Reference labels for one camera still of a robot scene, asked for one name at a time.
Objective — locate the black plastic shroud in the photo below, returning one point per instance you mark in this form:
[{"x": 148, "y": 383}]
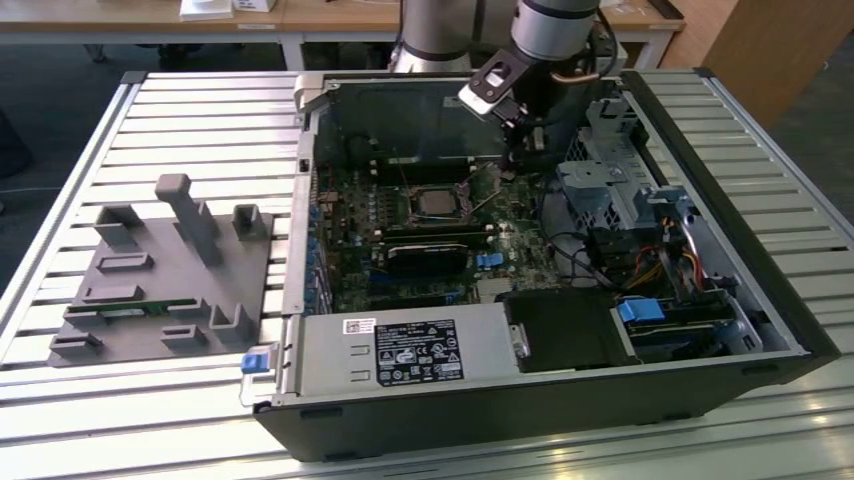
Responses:
[{"x": 560, "y": 330}]

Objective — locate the silver square CPU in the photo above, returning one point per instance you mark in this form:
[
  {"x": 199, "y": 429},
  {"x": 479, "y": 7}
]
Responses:
[{"x": 439, "y": 201}]

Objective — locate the black open PC case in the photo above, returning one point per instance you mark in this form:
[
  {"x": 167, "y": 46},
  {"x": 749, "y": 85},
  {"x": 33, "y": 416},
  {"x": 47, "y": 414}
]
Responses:
[{"x": 467, "y": 425}]

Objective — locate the silver power supply unit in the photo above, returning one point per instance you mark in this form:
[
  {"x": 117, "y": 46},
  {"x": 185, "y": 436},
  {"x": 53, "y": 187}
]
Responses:
[{"x": 320, "y": 350}]

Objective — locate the blue board connector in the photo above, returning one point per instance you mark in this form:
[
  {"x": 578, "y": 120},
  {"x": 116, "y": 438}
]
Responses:
[{"x": 488, "y": 260}]

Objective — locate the green motherboard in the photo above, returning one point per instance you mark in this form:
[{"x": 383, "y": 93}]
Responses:
[{"x": 520, "y": 240}]

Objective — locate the black RAM slot bank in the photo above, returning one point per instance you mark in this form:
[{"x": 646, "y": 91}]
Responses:
[{"x": 427, "y": 172}]

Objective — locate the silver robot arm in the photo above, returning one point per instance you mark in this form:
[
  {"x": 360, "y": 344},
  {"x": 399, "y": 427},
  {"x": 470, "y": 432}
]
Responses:
[{"x": 554, "y": 25}]

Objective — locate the green RAM stick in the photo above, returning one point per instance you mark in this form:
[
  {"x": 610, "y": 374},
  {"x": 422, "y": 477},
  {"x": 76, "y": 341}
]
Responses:
[{"x": 156, "y": 306}]

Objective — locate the blue case latch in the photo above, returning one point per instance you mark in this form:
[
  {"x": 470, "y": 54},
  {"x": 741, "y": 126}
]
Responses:
[{"x": 253, "y": 364}]

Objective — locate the CPU socket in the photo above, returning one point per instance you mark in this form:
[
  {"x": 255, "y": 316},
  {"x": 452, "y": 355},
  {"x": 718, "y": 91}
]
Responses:
[{"x": 412, "y": 212}]

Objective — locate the wooden desk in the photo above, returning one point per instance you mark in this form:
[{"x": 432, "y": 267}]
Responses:
[{"x": 100, "y": 25}]

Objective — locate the small white box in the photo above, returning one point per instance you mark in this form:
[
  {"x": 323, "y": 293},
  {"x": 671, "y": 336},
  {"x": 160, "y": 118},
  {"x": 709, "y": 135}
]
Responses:
[{"x": 253, "y": 5}]

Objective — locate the black installed RAM stick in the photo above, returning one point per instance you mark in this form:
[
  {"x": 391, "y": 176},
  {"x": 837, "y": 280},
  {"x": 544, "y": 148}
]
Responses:
[{"x": 434, "y": 231}]

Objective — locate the blue disk carrier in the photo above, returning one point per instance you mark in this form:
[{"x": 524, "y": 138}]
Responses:
[{"x": 640, "y": 311}]

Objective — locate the metal drive cage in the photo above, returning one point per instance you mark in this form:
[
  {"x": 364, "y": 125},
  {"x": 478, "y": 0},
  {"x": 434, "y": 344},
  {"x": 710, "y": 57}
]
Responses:
[{"x": 594, "y": 190}]

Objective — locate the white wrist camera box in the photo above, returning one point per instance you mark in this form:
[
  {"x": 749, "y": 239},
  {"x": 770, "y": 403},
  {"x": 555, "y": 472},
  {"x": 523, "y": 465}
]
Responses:
[{"x": 490, "y": 82}]

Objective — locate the wooden cabinet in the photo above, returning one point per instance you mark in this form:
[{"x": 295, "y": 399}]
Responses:
[{"x": 767, "y": 50}]

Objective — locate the black graphics card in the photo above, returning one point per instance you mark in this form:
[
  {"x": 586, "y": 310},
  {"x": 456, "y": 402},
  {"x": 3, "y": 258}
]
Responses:
[{"x": 427, "y": 260}]

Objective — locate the gray parts rack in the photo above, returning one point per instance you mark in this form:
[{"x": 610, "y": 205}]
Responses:
[{"x": 173, "y": 280}]

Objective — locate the silver chipset heatsink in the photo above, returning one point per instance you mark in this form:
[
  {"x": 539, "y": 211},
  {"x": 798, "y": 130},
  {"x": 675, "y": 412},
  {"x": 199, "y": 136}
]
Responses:
[{"x": 496, "y": 289}]

